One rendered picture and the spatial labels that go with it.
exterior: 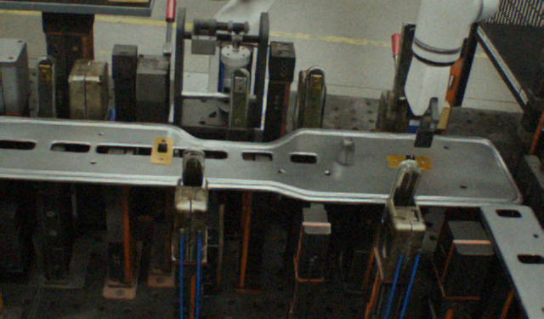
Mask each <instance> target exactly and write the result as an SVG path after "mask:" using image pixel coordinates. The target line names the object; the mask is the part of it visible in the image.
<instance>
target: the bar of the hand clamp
mask: <svg viewBox="0 0 544 319"><path fill-rule="evenodd" d="M416 27H417V23H411V22H402V26H401V36H400V42H399V52H398V57H397V63H396V68H395V73H394V84H393V89H392V90H393V93H394V101H393V104H392V106H391V107H392V108H396V103H397V98H398V92H399V87H405V84H406V80H407V77H408V74H409V70H410V68H411V62H412V60H413V50H412V48H411V45H412V41H413V38H414V35H415V30H416Z"/></svg>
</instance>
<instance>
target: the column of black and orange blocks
mask: <svg viewBox="0 0 544 319"><path fill-rule="evenodd" d="M538 62H539V63H538V66H537V67H536V73H535V77H534V80H533V83H532V85H531V86H532V88H533V89H534V90H533V89H528V90H527V93H526V95H525V97H526V99H527V100H526V103H525V109H524V114H523V116H522V119H521V122H520V124H519V126H518V131H517V132H518V137H517V136H515V138H514V141H513V144H512V150H511V153H510V156H509V158H508V161H507V168H508V170H509V171H510V174H511V176H512V178H513V180H514V182H515V184H516V185H517V183H516V181H515V180H516V177H517V174H518V171H519V167H520V164H521V162H522V159H523V156H524V155H530V156H532V155H533V152H534V149H535V147H536V143H537V141H538V139H539V136H540V133H541V126H542V124H543V122H544V44H543V47H542V50H541V54H540V58H539V60H538ZM496 212H497V214H498V215H499V216H500V217H506V214H507V210H500V209H498V210H496Z"/></svg>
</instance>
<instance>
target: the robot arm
mask: <svg viewBox="0 0 544 319"><path fill-rule="evenodd" d="M275 1H276V0H230V1H229V2H228V3H227V4H225V5H224V6H223V7H222V8H221V9H220V10H219V11H218V12H217V13H216V14H215V15H214V16H213V18H212V19H213V20H217V21H218V22H229V20H233V23H244V22H245V21H248V22H249V25H250V26H251V30H250V31H249V32H248V36H258V33H259V22H260V16H261V12H265V13H268V12H269V10H270V9H271V7H272V6H273V5H274V3H275ZM499 3H500V0H422V1H421V7H420V11H419V15H418V19H417V23H416V30H415V35H414V38H413V41H412V45H411V48H412V50H413V60H412V62H411V68H410V70H409V74H408V77H407V80H406V84H405V95H406V98H407V99H408V100H407V103H406V107H405V114H404V119H405V120H412V121H420V128H417V132H416V138H415V141H414V146H415V147H427V148H429V147H430V146H431V144H432V141H433V137H434V132H435V131H436V128H437V126H438V124H439V115H440V114H441V112H442V109H443V106H444V103H445V96H446V92H447V88H448V83H449V81H448V78H449V73H450V67H451V66H453V65H454V64H455V62H456V60H458V59H459V57H460V53H461V51H462V41H463V38H464V35H465V32H466V30H467V28H468V27H469V26H470V25H471V24H473V23H476V22H480V21H482V20H486V19H489V18H490V17H491V16H492V15H493V14H495V13H496V11H497V10H498V8H499ZM219 53H220V42H217V44H216V54H215V55H209V73H208V85H207V86H206V87H204V88H201V89H200V90H198V91H202V92H218V68H219ZM426 110H429V111H430V113H424V112H425V111H426ZM425 117H430V119H429V122H427V123H425Z"/></svg>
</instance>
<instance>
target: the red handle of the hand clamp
mask: <svg viewBox="0 0 544 319"><path fill-rule="evenodd" d="M400 36H401V34H399V33H398V32H395V33H394V34H393V35H392V36H391V38H392V50H393V58H394V72H395V68H396V63H397V57H398V52H399V46H400ZM405 101H406V96H405V87H399V92H398V98H397V102H399V103H404V102H405Z"/></svg>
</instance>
